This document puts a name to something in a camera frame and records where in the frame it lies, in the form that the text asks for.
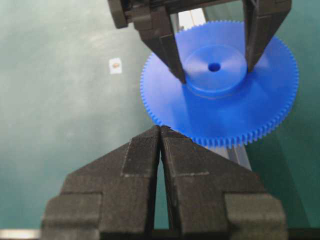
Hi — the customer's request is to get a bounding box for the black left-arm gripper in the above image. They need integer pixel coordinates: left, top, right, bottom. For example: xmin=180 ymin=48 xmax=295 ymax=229
xmin=107 ymin=0 xmax=228 ymax=84

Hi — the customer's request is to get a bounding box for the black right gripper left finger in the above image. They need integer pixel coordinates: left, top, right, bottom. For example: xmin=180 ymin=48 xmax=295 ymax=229
xmin=41 ymin=126 xmax=160 ymax=240

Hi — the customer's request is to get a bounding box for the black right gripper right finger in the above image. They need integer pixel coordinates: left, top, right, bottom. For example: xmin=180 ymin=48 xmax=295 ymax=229
xmin=160 ymin=126 xmax=288 ymax=240

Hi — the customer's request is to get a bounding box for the small white paper marker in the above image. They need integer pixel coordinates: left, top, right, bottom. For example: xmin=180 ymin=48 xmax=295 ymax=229
xmin=108 ymin=57 xmax=123 ymax=75

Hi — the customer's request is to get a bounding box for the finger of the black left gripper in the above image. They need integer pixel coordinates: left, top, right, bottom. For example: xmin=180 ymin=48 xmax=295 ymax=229
xmin=242 ymin=0 xmax=292 ymax=72

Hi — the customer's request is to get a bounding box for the silver aluminium extrusion rail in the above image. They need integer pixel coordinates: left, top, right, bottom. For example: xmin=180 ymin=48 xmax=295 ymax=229
xmin=170 ymin=8 xmax=252 ymax=171

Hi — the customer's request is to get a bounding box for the large blue plastic gear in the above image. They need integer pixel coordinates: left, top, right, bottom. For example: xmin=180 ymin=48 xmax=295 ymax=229
xmin=140 ymin=20 xmax=299 ymax=147

